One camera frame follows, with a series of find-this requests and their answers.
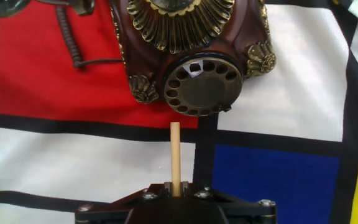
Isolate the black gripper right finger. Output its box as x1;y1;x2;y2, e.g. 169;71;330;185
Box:
180;181;277;224

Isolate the red blue yellow grid cloth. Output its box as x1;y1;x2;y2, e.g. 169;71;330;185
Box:
0;0;358;224

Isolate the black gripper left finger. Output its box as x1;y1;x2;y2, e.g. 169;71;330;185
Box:
75;182;175;224

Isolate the dark brown coiled cord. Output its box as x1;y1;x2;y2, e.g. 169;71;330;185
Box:
54;5;124;70

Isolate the short wooden stick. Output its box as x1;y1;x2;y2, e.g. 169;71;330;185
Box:
170;121;182;198

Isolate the brass rotary dial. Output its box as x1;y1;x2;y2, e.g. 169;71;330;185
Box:
163;56;245;118

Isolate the antique brass rotary telephone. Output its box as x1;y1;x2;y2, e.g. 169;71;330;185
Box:
108;0;277;118

